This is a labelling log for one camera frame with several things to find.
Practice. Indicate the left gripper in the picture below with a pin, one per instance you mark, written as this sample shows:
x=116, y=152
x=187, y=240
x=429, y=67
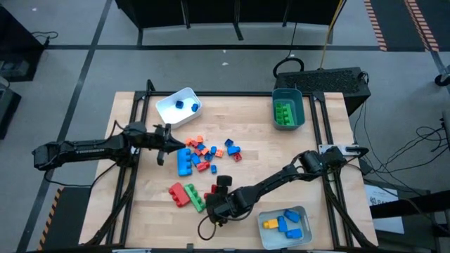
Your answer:
x=160, y=140

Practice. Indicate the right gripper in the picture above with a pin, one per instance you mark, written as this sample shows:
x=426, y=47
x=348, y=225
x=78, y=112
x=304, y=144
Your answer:
x=230, y=205

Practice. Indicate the medium red toy block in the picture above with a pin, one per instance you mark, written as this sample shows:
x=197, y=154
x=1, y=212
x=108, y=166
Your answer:
x=207, y=195
x=203, y=166

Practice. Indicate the small orange toy block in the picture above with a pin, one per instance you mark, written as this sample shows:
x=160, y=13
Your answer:
x=199, y=139
x=205, y=151
x=188, y=142
x=219, y=153

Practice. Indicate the small red toy cube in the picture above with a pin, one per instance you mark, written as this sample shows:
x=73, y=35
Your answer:
x=194, y=143
x=197, y=152
x=237, y=157
x=214, y=189

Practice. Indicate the long green toy block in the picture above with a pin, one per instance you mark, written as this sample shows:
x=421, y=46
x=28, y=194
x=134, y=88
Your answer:
x=290, y=116
x=194, y=197
x=280, y=113

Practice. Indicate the large blue toy block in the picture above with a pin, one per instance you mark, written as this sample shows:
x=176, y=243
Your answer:
x=184, y=162

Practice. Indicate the small blue toy cube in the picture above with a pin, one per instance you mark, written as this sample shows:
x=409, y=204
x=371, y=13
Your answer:
x=179, y=104
x=201, y=147
x=194, y=107
x=209, y=157
x=213, y=150
x=229, y=143
x=213, y=169

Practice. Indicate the white plastic bin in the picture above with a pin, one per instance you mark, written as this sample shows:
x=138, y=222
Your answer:
x=172, y=114

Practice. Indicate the large red toy block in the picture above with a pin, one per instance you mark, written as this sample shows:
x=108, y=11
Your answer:
x=178, y=195

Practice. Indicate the medium yellow toy block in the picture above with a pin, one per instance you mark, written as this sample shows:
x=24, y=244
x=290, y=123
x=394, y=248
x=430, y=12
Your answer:
x=270, y=224

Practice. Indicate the light grey plastic bin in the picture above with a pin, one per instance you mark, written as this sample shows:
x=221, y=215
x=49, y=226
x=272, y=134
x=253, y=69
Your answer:
x=270, y=239

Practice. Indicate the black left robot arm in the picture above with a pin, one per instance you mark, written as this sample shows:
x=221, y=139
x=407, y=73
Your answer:
x=81, y=152

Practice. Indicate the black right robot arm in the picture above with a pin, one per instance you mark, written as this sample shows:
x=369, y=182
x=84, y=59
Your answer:
x=274, y=182

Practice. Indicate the black hazard-striped floor mat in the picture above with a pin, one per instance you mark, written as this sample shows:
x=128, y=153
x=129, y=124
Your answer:
x=70, y=218
x=397, y=21

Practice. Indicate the teal plastic bin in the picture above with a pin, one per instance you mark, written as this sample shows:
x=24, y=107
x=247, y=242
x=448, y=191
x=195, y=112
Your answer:
x=297, y=95

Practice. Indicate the black folding partition screen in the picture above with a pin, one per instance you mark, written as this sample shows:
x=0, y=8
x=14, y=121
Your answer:
x=211, y=10

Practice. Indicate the black mesh computer tower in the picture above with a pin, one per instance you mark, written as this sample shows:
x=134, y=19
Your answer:
x=323, y=81

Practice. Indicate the white printed paper sheet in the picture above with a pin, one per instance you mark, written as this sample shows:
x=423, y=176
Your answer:
x=381, y=202

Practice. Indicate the black equipment case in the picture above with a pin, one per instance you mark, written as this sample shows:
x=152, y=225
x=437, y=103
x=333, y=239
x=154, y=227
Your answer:
x=8, y=112

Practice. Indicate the black equipment cart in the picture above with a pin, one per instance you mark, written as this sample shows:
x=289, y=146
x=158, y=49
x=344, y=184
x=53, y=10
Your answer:
x=17, y=38

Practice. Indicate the black stand beam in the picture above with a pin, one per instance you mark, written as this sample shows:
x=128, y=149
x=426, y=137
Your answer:
x=415, y=204

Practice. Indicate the black caster wheel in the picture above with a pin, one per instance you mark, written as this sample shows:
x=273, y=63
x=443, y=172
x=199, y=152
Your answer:
x=442, y=80

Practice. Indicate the small black table-edge camera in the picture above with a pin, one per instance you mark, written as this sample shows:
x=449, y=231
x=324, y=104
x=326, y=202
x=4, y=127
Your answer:
x=190, y=247

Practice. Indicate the black aluminium table frame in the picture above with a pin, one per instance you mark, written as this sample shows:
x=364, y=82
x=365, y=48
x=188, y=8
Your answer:
x=228, y=93

